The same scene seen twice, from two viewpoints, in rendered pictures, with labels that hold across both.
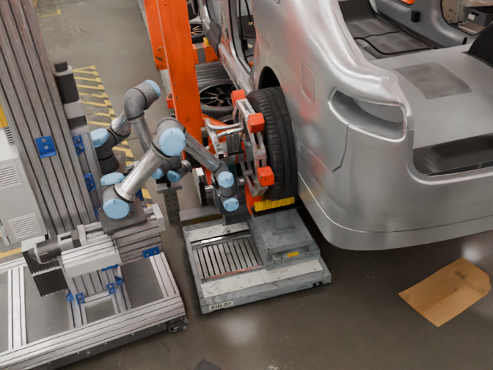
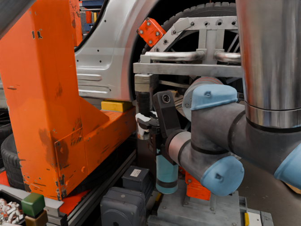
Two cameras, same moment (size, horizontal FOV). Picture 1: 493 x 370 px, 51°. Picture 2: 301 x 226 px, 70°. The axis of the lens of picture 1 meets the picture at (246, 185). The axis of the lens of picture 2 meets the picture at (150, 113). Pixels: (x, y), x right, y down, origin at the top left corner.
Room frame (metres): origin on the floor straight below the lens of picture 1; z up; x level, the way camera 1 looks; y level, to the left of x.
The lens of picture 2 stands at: (2.40, 0.76, 1.04)
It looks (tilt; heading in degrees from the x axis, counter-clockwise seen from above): 18 degrees down; 300
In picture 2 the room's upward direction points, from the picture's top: straight up
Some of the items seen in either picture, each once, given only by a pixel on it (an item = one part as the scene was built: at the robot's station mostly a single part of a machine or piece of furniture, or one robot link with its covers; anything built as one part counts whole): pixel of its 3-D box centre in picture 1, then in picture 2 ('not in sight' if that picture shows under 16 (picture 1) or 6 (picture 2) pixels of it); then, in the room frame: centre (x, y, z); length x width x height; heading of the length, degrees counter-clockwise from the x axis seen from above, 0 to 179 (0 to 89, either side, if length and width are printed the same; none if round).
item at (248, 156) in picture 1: (238, 150); (205, 98); (2.60, 0.03, 0.85); 0.21 x 0.14 x 0.14; 101
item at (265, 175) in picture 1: (265, 176); not in sight; (2.30, -0.11, 0.85); 0.09 x 0.08 x 0.07; 11
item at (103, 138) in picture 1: (100, 142); not in sight; (2.60, 0.81, 0.98); 0.13 x 0.12 x 0.14; 147
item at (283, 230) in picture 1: (280, 213); (201, 184); (2.65, -0.20, 0.32); 0.40 x 0.30 x 0.28; 11
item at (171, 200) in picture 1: (170, 197); not in sight; (3.11, 0.57, 0.21); 0.10 x 0.10 x 0.42; 11
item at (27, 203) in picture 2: not in sight; (33, 203); (2.89, 0.52, 0.64); 0.04 x 0.04 x 0.04; 11
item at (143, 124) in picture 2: not in sight; (148, 123); (2.68, 0.29, 0.83); 0.09 x 0.05 x 0.02; 156
